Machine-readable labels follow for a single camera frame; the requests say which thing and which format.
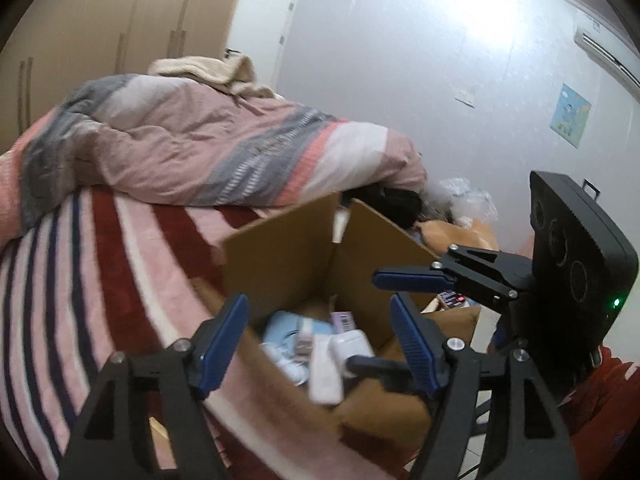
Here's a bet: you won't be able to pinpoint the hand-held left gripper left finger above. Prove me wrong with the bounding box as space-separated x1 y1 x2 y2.
59 293 251 480

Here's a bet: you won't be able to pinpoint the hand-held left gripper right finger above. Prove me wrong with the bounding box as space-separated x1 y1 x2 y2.
389 293 576 480

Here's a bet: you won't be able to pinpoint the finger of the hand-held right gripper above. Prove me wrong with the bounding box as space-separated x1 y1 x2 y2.
347 355 417 387
372 244 534 307

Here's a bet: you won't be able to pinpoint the white earbuds case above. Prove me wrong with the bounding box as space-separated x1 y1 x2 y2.
330 329 376 378

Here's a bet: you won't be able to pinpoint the white rectangular bar case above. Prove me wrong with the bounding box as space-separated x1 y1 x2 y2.
309 334 346 405

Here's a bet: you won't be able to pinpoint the blue square box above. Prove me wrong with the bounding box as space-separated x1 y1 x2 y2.
261 310 336 386

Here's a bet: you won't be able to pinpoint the tape dispenser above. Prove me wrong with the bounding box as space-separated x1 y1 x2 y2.
295 327 316 358

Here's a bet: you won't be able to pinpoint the cardboard box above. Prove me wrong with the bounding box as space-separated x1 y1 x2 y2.
192 191 482 448

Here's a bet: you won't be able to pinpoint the dark red packet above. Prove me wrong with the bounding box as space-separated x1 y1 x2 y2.
436 289 476 311

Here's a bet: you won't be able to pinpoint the tan paper bag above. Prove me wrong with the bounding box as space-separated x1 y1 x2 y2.
417 219 501 253

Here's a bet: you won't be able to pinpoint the black bag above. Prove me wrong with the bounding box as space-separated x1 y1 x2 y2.
350 186 423 228

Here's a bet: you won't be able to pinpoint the clear plastic bags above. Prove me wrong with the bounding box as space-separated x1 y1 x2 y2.
422 176 501 228

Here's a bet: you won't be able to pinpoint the striped plush blanket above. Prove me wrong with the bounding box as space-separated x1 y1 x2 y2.
0 185 416 480

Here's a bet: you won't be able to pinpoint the pink and grey quilt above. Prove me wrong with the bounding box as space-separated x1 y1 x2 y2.
0 74 428 243

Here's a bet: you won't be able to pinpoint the white air conditioner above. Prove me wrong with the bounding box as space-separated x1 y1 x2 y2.
573 22 640 86

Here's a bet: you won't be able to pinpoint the beige fleece blanket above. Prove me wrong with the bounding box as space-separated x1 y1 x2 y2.
148 55 277 101

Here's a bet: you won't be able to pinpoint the white door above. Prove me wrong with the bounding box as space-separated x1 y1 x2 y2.
227 0 302 98

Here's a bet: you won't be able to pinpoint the wooden wardrobe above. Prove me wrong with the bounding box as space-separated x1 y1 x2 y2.
0 0 248 153

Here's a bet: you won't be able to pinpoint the blue wall poster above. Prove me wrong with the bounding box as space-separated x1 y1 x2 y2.
549 82 593 148

